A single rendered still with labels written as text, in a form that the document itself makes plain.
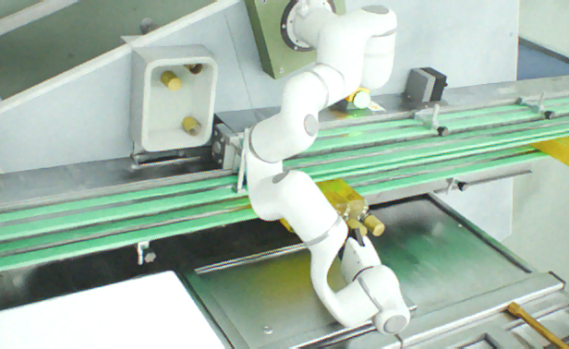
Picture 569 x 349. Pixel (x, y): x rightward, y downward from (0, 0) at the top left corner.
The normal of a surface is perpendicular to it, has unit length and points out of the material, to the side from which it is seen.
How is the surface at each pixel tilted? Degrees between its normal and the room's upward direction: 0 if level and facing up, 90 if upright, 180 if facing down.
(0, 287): 90
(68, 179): 90
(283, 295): 90
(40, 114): 0
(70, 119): 0
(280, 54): 3
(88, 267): 89
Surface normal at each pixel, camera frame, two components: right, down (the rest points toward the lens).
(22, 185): 0.15, -0.86
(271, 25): 0.47, 0.50
